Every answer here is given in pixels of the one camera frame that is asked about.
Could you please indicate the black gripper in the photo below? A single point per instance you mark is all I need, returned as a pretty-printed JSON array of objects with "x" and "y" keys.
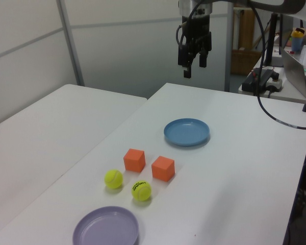
[{"x": 196, "y": 25}]

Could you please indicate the orange foam cube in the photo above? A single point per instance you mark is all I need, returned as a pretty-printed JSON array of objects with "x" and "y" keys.
[
  {"x": 163, "y": 168},
  {"x": 133, "y": 160}
]

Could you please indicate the yellow tennis ball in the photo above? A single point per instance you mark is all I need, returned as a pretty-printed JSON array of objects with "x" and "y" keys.
[
  {"x": 141, "y": 191},
  {"x": 113, "y": 179}
]

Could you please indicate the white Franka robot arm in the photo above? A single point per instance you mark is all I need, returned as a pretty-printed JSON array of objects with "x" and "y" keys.
[{"x": 193, "y": 6}]

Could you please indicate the wooden panel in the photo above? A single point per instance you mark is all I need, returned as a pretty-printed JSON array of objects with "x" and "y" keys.
[{"x": 246, "y": 30}]

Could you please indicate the black power strip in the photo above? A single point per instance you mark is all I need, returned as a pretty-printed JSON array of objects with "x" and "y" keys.
[{"x": 257, "y": 80}]

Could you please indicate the blue plastic plate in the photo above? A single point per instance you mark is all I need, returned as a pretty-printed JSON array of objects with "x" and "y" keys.
[{"x": 186, "y": 131}]

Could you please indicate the black monitor stand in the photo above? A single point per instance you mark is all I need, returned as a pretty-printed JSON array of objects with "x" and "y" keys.
[{"x": 271, "y": 38}]

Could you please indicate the white round button box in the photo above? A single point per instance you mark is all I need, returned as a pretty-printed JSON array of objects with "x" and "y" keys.
[{"x": 275, "y": 83}]

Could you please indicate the white office desk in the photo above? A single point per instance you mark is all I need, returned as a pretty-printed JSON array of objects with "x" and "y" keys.
[{"x": 283, "y": 95}]

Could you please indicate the silver laptop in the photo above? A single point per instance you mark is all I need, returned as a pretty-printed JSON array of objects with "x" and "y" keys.
[{"x": 293, "y": 74}]

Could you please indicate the blue bottle with yellow lid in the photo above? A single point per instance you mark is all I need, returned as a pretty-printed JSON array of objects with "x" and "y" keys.
[{"x": 297, "y": 42}]

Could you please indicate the purple plastic plate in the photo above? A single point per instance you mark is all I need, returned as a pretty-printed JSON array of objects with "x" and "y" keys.
[{"x": 104, "y": 229}]

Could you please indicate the grey partition post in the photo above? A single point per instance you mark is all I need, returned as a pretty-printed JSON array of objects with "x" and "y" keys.
[
  {"x": 229, "y": 51},
  {"x": 70, "y": 43}
]

